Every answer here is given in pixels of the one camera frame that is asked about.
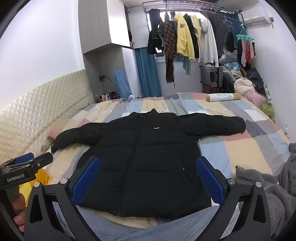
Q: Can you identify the person's left hand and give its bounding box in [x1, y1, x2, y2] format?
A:
[11, 198, 27, 232]

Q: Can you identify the grey fleece cloth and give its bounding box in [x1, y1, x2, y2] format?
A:
[235, 142, 296, 240]

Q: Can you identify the hanging black coat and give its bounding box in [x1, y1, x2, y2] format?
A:
[147, 9, 166, 55]

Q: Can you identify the green clip hanger with socks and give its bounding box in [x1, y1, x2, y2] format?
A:
[236, 23, 256, 67]

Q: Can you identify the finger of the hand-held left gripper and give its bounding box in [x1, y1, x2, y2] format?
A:
[29, 152, 54, 172]
[14, 152, 34, 164]

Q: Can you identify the blue curtain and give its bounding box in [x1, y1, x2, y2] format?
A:
[134, 47, 162, 98]

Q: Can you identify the green stool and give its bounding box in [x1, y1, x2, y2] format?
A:
[261, 103, 275, 121]

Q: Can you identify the cream rolled cylinder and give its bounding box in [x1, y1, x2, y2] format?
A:
[206, 93, 241, 103]

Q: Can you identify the light grey garment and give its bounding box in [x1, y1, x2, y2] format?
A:
[45, 92, 292, 230]

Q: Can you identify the white air conditioner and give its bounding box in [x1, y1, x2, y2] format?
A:
[240, 6, 275, 26]

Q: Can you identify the metal ceiling clothes rack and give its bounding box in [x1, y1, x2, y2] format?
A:
[142, 0, 249, 25]

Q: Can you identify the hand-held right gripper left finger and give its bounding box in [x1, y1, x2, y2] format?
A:
[24, 156, 101, 241]

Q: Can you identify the cream quilted headboard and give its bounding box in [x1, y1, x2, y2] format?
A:
[0, 69, 95, 164]

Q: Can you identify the yellow cloth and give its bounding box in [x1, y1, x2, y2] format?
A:
[18, 169, 53, 207]

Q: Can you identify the light blue folded board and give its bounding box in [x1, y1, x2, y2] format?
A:
[113, 69, 133, 99]

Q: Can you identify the hanging black garment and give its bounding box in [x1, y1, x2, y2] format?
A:
[184, 14, 200, 59]

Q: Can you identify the bedside clutter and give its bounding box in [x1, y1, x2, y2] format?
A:
[99, 91, 121, 101]

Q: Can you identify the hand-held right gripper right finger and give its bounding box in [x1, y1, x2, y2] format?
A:
[195, 156, 271, 241]

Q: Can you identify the black puffer jacket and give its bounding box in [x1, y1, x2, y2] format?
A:
[51, 108, 247, 219]

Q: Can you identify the dark grey hanging coat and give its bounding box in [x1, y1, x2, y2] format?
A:
[201, 9, 230, 56]

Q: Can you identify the pile of clothes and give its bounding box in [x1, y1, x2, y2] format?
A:
[218, 51, 267, 103]

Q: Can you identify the grey suitcase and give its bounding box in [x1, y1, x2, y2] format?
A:
[200, 65, 224, 88]

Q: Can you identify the white hoodie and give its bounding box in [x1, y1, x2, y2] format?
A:
[198, 17, 219, 64]

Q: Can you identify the grey tall wardrobe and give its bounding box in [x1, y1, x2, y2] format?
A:
[78, 0, 142, 102]

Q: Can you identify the yellow fleece jacket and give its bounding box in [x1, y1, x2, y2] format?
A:
[174, 13, 196, 60]

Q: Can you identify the light teal hanging garment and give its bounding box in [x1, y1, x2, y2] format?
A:
[174, 56, 192, 77]

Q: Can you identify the plaid brown scarf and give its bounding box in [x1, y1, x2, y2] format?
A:
[164, 11, 177, 84]

